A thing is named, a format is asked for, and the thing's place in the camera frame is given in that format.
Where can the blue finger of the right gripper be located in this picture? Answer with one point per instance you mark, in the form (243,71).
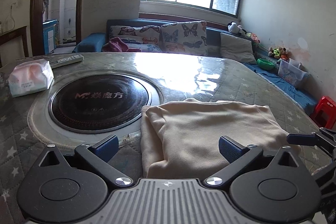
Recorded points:
(303,139)

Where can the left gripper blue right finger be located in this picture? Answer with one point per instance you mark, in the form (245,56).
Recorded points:
(240,159)

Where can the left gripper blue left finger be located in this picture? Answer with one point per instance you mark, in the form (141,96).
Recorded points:
(95,158)

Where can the cream sweater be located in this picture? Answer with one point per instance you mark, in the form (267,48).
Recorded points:
(180,139)

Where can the red plastic stool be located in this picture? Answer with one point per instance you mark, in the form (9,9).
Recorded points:
(324,113)

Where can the black round induction cooktop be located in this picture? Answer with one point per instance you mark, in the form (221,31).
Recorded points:
(99,103)

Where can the clear plastic storage box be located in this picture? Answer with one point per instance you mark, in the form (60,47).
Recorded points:
(291,74)

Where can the quilted grey table cover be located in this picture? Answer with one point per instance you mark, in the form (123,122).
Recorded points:
(176,77)

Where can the green bowl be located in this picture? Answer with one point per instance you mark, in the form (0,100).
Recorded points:
(265,64)

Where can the stuffed toys pile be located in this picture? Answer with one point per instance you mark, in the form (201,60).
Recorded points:
(278,53)

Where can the tissue pack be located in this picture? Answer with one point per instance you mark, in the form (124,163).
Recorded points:
(30,77)

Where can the grey remote control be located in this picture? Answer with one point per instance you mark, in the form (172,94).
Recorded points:
(67,61)

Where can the grey plain cushion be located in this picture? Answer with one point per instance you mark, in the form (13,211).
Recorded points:
(236,48)

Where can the pink cloth on sofa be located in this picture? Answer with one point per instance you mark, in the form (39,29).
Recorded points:
(117,45)

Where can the blue sofa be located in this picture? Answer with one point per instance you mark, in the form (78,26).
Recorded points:
(95,41)

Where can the left butterfly pillow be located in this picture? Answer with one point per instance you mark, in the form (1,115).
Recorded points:
(145,38)

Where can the butterfly pillow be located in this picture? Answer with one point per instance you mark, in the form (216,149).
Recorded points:
(188,38)
(145,38)

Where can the right butterfly pillow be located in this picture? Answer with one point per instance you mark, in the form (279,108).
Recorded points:
(188,38)

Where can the panda plush toy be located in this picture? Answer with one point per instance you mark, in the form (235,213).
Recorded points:
(236,29)

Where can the blue white cabinet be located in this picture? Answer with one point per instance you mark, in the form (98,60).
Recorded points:
(49,35)

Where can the dark wooden side table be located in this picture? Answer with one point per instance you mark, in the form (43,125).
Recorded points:
(14,45)

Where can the dark wooden door frame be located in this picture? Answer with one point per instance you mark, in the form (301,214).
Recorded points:
(36,29)

